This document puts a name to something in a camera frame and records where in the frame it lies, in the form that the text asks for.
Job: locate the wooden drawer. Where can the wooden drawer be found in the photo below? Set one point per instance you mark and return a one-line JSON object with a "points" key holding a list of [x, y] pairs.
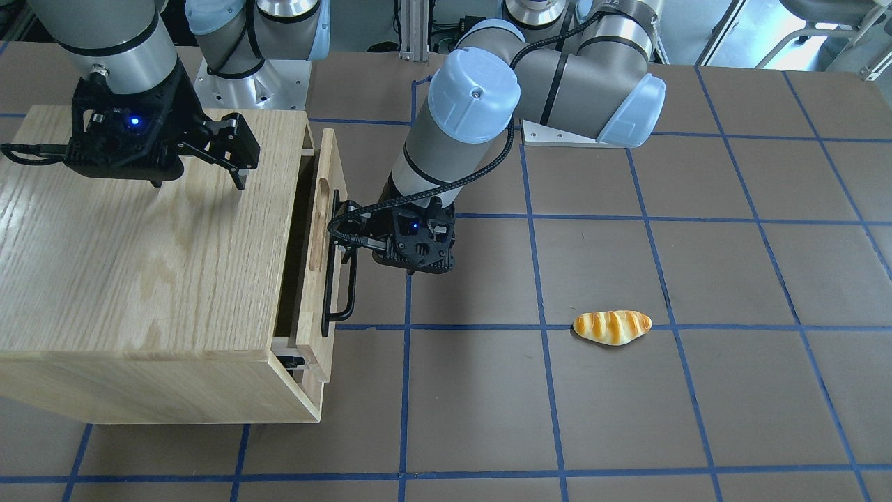
{"points": [[310, 282]]}

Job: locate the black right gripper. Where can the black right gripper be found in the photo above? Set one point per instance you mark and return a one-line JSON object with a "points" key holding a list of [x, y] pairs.
{"points": [[185, 106]]}

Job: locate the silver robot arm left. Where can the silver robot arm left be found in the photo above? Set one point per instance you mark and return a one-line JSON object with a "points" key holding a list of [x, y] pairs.
{"points": [[592, 81]]}

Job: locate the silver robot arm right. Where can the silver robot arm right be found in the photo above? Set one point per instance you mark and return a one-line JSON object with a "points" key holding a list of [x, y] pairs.
{"points": [[124, 41]]}

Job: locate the toy bread loaf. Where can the toy bread loaf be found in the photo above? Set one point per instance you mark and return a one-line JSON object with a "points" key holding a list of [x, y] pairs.
{"points": [[612, 328]]}

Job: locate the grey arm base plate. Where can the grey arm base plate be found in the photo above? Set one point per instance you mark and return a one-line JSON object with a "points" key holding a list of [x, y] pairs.
{"points": [[539, 135]]}

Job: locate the wooden drawer cabinet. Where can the wooden drawer cabinet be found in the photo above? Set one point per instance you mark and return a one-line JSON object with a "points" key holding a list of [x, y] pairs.
{"points": [[125, 304]]}

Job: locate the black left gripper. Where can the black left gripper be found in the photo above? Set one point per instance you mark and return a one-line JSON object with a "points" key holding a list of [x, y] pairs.
{"points": [[348, 233]]}

